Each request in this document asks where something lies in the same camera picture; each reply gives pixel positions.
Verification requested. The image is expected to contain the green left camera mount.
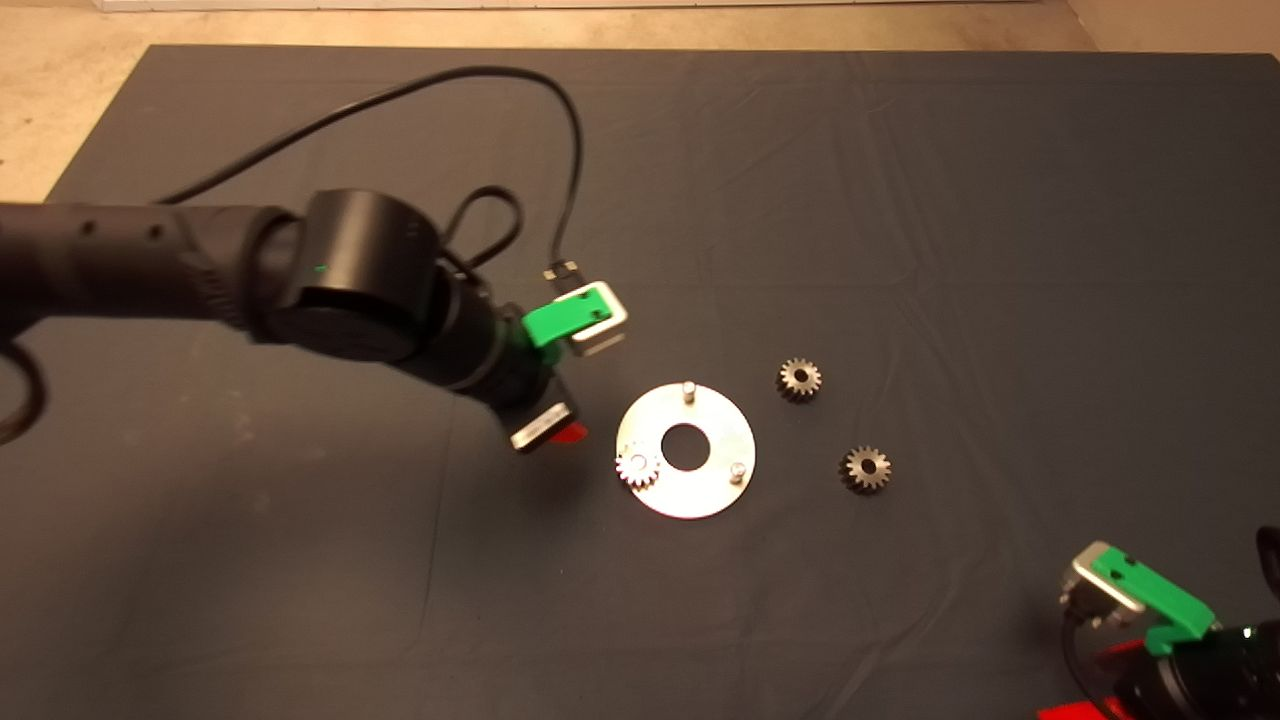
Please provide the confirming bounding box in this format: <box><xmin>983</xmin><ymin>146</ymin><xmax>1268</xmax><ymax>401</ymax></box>
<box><xmin>522</xmin><ymin>284</ymin><xmax>613</xmax><ymax>349</ymax></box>

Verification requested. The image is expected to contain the black left camera cable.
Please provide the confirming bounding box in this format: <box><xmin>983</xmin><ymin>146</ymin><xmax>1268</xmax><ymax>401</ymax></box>
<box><xmin>155</xmin><ymin>66</ymin><xmax>585</xmax><ymax>297</ymax></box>

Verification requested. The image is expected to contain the small steel planetary gear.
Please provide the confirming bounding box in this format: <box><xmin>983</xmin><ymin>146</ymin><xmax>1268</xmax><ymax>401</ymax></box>
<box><xmin>840</xmin><ymin>445</ymin><xmax>893</xmax><ymax>494</ymax></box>
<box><xmin>615</xmin><ymin>444</ymin><xmax>662</xmax><ymax>490</ymax></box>
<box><xmin>777</xmin><ymin>357</ymin><xmax>824</xmax><ymax>404</ymax></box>

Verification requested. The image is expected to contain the round metal carrier plate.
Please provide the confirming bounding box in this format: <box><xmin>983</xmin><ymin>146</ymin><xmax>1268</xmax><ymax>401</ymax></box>
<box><xmin>614</xmin><ymin>381</ymin><xmax>757</xmax><ymax>520</ymax></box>

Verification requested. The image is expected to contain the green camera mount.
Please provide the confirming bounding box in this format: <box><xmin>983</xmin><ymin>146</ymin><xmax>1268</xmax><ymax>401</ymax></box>
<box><xmin>1090</xmin><ymin>548</ymin><xmax>1219</xmax><ymax>658</ymax></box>
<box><xmin>522</xmin><ymin>284</ymin><xmax>613</xmax><ymax>349</ymax></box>

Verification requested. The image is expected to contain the silver left camera box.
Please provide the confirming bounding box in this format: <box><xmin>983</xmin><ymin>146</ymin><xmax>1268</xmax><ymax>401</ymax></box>
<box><xmin>565</xmin><ymin>281</ymin><xmax>630</xmax><ymax>358</ymax></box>

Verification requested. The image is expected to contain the silver right camera box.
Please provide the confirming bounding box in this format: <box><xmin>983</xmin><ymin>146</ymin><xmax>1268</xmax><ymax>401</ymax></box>
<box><xmin>1060</xmin><ymin>541</ymin><xmax>1146</xmax><ymax>631</ymax></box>

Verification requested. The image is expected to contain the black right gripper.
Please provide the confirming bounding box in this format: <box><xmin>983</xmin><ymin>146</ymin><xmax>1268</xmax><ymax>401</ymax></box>
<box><xmin>1038</xmin><ymin>640</ymin><xmax>1236</xmax><ymax>720</ymax></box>

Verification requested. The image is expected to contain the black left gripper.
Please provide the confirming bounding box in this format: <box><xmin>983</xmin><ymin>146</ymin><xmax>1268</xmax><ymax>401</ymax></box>
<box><xmin>440</xmin><ymin>275</ymin><xmax>589</xmax><ymax>454</ymax></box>

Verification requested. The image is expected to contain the green right camera mount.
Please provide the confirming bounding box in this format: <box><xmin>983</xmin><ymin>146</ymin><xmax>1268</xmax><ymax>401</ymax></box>
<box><xmin>1090</xmin><ymin>548</ymin><xmax>1219</xmax><ymax>658</ymax></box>

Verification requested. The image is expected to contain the thin braided black cable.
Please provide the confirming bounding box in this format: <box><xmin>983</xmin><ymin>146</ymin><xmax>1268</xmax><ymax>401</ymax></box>
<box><xmin>1255</xmin><ymin>525</ymin><xmax>1280</xmax><ymax>603</ymax></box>
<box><xmin>438</xmin><ymin>185</ymin><xmax>525</xmax><ymax>281</ymax></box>

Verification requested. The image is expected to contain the silver camera box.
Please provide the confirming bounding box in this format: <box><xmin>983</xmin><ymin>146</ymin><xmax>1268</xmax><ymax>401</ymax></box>
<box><xmin>565</xmin><ymin>281</ymin><xmax>630</xmax><ymax>358</ymax></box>
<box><xmin>1060</xmin><ymin>541</ymin><xmax>1146</xmax><ymax>631</ymax></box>

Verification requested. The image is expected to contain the thick braided black cable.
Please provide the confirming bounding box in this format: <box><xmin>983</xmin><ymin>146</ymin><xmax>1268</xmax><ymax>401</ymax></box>
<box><xmin>0</xmin><ymin>340</ymin><xmax>47</xmax><ymax>447</ymax></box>

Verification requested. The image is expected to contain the dark grey table cloth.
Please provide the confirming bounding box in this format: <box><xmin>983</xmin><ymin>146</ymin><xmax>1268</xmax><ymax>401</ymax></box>
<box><xmin>0</xmin><ymin>42</ymin><xmax>1280</xmax><ymax>720</ymax></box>

